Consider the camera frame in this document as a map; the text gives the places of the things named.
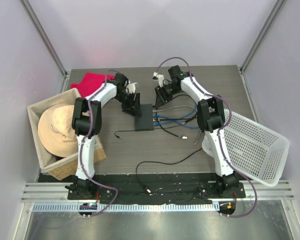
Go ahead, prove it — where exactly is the aluminium rail front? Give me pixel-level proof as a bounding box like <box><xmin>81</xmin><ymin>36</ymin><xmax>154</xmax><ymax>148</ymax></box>
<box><xmin>21</xmin><ymin>180</ymin><xmax>295</xmax><ymax>213</ymax></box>

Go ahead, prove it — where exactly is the beige sun hat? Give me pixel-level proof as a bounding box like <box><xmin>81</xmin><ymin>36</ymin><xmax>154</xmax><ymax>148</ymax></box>
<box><xmin>37</xmin><ymin>103</ymin><xmax>78</xmax><ymax>158</ymax></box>

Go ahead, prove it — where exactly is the aluminium frame post left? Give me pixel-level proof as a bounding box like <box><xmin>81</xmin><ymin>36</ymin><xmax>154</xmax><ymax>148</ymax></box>
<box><xmin>18</xmin><ymin>0</ymin><xmax>69</xmax><ymax>77</ymax></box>

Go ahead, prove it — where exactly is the blue ethernet cable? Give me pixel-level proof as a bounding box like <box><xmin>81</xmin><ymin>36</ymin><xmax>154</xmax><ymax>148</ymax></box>
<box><xmin>153</xmin><ymin>117</ymin><xmax>202</xmax><ymax>130</ymax></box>
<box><xmin>153</xmin><ymin>106</ymin><xmax>200</xmax><ymax>123</ymax></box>

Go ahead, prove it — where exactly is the wicker basket with liner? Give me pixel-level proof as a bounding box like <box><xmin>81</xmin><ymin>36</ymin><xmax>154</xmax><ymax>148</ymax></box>
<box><xmin>26</xmin><ymin>87</ymin><xmax>107</xmax><ymax>181</ymax></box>

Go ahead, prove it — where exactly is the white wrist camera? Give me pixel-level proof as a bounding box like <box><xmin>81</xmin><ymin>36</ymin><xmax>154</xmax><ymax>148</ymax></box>
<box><xmin>125</xmin><ymin>82</ymin><xmax>138</xmax><ymax>94</ymax></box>
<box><xmin>152</xmin><ymin>72</ymin><xmax>165</xmax><ymax>88</ymax></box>

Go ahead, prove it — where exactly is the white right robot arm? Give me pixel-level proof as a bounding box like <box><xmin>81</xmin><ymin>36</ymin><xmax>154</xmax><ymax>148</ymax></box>
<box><xmin>152</xmin><ymin>65</ymin><xmax>239</xmax><ymax>198</ymax></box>

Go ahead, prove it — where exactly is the black network switch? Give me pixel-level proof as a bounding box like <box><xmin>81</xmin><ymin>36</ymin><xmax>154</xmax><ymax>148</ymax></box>
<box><xmin>134</xmin><ymin>104</ymin><xmax>154</xmax><ymax>132</ymax></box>

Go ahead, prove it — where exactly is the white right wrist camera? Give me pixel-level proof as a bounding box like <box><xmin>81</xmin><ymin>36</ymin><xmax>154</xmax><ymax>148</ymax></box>
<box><xmin>152</xmin><ymin>72</ymin><xmax>165</xmax><ymax>88</ymax></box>

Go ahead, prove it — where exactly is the black base mat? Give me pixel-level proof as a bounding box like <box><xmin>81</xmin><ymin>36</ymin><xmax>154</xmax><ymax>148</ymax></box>
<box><xmin>37</xmin><ymin>171</ymin><xmax>246</xmax><ymax>205</ymax></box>

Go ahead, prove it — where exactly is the aluminium frame post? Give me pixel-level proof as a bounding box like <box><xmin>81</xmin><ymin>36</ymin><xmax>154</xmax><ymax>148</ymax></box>
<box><xmin>18</xmin><ymin>0</ymin><xmax>69</xmax><ymax>77</ymax></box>
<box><xmin>239</xmin><ymin>0</ymin><xmax>287</xmax><ymax>73</ymax></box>

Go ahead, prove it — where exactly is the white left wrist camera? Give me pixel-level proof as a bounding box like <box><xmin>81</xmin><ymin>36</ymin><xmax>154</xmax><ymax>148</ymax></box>
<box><xmin>125</xmin><ymin>82</ymin><xmax>138</xmax><ymax>94</ymax></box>

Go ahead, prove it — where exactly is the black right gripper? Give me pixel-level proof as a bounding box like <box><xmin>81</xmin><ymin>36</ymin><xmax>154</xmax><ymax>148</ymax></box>
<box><xmin>154</xmin><ymin>83</ymin><xmax>180</xmax><ymax>109</ymax></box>

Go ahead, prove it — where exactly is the aluminium frame post right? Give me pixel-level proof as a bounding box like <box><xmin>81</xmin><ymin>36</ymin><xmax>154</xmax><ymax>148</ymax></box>
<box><xmin>239</xmin><ymin>0</ymin><xmax>287</xmax><ymax>73</ymax></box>

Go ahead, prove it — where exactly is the black power cable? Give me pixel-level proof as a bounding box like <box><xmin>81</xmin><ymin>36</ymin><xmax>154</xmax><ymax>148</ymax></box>
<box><xmin>134</xmin><ymin>146</ymin><xmax>203</xmax><ymax>194</ymax></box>

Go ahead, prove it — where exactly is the grey ethernet cable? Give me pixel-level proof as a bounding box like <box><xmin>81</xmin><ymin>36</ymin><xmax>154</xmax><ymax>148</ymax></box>
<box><xmin>152</xmin><ymin>104</ymin><xmax>202</xmax><ymax>146</ymax></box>

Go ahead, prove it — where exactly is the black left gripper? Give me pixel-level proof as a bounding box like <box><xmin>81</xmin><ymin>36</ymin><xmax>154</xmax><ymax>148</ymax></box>
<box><xmin>114</xmin><ymin>92</ymin><xmax>142</xmax><ymax>117</ymax></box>

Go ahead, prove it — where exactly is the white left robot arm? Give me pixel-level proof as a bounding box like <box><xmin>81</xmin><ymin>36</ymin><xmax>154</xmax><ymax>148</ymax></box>
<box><xmin>71</xmin><ymin>72</ymin><xmax>142</xmax><ymax>200</ymax></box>

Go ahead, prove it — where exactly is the white plastic basket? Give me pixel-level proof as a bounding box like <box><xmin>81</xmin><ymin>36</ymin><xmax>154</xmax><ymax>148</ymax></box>
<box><xmin>201</xmin><ymin>109</ymin><xmax>290</xmax><ymax>187</ymax></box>

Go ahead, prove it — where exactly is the red cloth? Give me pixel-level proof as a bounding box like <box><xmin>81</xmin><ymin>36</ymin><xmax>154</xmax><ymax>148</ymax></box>
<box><xmin>70</xmin><ymin>72</ymin><xmax>106</xmax><ymax>98</ymax></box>

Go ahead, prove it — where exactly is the short black plug cable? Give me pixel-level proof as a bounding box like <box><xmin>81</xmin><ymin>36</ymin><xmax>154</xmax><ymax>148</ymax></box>
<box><xmin>114</xmin><ymin>129</ymin><xmax>136</xmax><ymax>139</ymax></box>

